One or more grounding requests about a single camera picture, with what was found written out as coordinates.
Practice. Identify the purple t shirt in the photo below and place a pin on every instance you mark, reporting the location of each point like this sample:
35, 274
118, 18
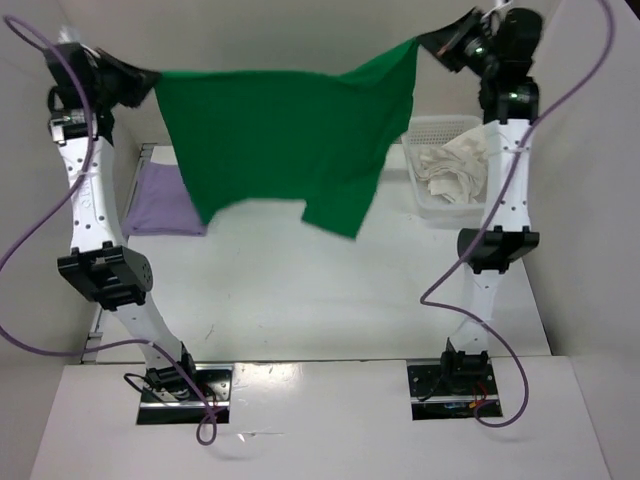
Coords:
162, 205

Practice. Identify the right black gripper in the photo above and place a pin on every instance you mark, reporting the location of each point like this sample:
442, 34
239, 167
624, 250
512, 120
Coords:
445, 39

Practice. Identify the white plastic basket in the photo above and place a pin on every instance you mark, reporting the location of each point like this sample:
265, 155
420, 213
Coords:
437, 131

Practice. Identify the green t shirt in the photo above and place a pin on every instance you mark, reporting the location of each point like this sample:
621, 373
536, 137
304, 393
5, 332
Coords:
290, 135

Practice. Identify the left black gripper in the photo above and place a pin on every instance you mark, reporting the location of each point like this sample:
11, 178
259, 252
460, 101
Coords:
138, 86

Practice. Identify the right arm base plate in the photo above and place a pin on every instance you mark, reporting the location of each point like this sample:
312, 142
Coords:
434, 398

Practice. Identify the white t shirt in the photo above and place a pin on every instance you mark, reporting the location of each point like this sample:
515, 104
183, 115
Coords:
456, 171

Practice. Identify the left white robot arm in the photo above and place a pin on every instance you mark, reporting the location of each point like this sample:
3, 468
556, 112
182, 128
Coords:
100, 265

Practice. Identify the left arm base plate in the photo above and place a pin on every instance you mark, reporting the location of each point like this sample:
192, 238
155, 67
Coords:
159, 407

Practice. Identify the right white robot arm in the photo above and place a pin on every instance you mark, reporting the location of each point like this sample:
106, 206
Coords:
499, 50

